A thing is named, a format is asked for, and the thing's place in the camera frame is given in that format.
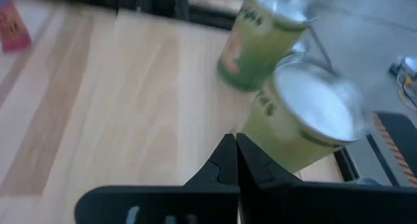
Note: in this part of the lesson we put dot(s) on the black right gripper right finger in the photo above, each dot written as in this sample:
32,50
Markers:
257,175

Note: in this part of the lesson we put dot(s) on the short blue pink corn can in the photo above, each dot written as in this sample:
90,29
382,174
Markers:
13,28

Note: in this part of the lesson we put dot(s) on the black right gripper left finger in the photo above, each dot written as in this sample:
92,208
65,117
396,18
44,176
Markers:
215,175

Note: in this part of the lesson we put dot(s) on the tall green pear-label can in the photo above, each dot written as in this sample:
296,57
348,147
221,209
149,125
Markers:
312,103

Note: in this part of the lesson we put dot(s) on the black floor mat striped edge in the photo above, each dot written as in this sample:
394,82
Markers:
404,136

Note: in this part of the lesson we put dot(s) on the tall green orange-label can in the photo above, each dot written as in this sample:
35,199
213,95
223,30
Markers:
257,51

